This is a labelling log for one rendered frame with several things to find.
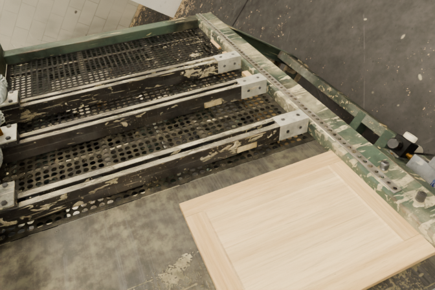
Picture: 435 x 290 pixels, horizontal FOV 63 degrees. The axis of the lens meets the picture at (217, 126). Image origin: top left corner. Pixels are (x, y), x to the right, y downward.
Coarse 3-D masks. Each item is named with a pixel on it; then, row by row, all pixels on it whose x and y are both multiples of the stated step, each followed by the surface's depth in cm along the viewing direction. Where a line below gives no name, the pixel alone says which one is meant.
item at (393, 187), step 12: (252, 60) 171; (264, 72) 161; (276, 84) 153; (288, 96) 145; (300, 108) 138; (336, 132) 126; (348, 144) 120; (360, 156) 116; (372, 168) 111; (384, 180) 107; (396, 192) 104
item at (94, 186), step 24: (264, 120) 130; (288, 120) 129; (192, 144) 121; (216, 144) 120; (240, 144) 124; (264, 144) 129; (120, 168) 113; (144, 168) 113; (168, 168) 117; (192, 168) 121; (0, 192) 101; (24, 192) 106; (48, 192) 107; (72, 192) 106; (96, 192) 110; (0, 216) 101; (24, 216) 104
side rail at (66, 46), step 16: (192, 16) 222; (112, 32) 206; (128, 32) 205; (144, 32) 209; (160, 32) 213; (32, 48) 193; (48, 48) 192; (64, 48) 196; (80, 48) 199; (112, 48) 207; (32, 64) 194
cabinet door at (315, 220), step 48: (240, 192) 110; (288, 192) 110; (336, 192) 109; (240, 240) 97; (288, 240) 96; (336, 240) 96; (384, 240) 95; (240, 288) 86; (288, 288) 86; (336, 288) 85
